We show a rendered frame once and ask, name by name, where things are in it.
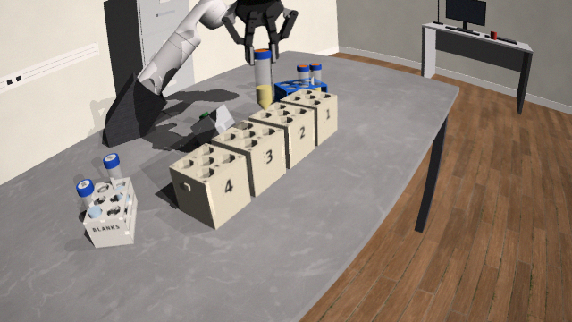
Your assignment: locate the beige block with holes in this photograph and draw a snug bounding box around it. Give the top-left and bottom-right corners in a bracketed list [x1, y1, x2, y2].
[280, 89, 337, 146]
[248, 102, 315, 169]
[169, 143, 251, 230]
[211, 120, 286, 198]

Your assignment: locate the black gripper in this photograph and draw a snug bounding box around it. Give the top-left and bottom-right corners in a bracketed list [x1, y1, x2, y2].
[222, 0, 299, 66]

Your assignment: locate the clear conical tube with tan liquid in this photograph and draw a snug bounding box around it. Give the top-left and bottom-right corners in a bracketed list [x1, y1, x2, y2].
[309, 64, 322, 91]

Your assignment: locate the conical centrifuge tube with pink liquid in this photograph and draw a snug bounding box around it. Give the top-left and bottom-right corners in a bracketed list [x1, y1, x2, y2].
[297, 64, 309, 88]

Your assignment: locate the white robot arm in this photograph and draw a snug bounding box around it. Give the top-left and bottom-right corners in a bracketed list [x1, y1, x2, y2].
[138, 0, 237, 96]

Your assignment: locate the blue tube rack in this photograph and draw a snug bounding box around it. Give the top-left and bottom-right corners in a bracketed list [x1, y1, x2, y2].
[274, 80, 327, 103]

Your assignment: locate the white tube rack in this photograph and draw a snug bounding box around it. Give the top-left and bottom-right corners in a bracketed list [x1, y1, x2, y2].
[83, 177, 138, 248]

